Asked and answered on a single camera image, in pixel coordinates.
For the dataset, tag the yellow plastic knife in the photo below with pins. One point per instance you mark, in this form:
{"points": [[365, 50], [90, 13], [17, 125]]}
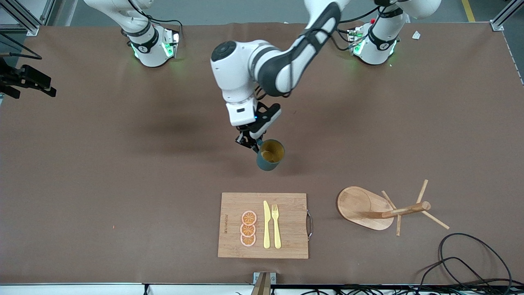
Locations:
{"points": [[267, 229]]}

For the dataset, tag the small white paper scrap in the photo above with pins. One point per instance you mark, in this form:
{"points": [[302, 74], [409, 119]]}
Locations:
{"points": [[416, 35]]}

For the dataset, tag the bamboo cutting board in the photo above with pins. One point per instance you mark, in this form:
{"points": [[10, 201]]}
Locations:
{"points": [[290, 221]]}

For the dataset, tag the metal table edge bracket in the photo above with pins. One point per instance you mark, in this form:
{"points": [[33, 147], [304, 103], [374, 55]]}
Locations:
{"points": [[272, 277]]}

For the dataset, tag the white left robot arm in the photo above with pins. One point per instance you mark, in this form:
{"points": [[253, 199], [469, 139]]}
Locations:
{"points": [[237, 69]]}

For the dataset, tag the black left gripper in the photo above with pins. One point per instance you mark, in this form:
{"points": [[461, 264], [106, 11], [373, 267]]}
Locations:
{"points": [[246, 139]]}

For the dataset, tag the toy orange slice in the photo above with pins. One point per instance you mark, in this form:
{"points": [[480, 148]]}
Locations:
{"points": [[249, 217], [247, 230]]}

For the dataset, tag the brown table mat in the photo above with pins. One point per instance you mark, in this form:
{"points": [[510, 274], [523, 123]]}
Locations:
{"points": [[163, 205]]}

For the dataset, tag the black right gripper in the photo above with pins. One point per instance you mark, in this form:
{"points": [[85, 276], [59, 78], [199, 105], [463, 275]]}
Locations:
{"points": [[25, 76]]}

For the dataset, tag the yellow plastic fork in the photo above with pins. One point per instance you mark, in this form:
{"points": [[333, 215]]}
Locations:
{"points": [[277, 233]]}

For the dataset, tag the dark green cup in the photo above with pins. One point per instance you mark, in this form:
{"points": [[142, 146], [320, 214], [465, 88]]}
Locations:
{"points": [[268, 162]]}

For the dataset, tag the wooden mug rack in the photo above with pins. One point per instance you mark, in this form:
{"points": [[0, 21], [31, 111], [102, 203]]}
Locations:
{"points": [[360, 207]]}

